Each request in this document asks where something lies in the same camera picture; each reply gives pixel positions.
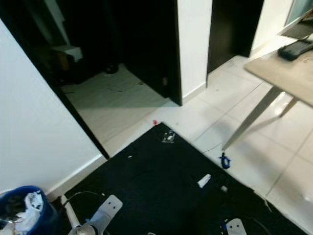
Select white crumpled paper trash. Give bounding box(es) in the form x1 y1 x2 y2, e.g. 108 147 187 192
16 191 45 232

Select blue rubbish bin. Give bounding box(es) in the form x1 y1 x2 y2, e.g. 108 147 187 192
0 186 63 235

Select white crumpled trash piece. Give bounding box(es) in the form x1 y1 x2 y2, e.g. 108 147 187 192
197 173 212 188

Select white cardboard box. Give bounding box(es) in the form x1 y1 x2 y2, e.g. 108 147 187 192
51 45 83 63

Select black open door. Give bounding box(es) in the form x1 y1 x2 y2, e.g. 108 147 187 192
107 0 183 106

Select clear plastic wrapper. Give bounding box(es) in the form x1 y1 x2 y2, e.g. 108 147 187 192
161 131 176 144

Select black floor mat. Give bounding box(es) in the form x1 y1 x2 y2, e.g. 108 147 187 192
60 122 307 235

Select small blue plastic object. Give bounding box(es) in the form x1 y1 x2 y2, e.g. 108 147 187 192
220 152 232 170

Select black door panel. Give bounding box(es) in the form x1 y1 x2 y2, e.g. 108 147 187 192
206 0 265 75

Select light wooden table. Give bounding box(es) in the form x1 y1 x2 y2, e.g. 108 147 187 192
222 37 313 152

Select black zip case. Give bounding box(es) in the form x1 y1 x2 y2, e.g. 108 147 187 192
277 39 313 62

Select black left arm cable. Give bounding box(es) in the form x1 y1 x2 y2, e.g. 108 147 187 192
66 191 107 231

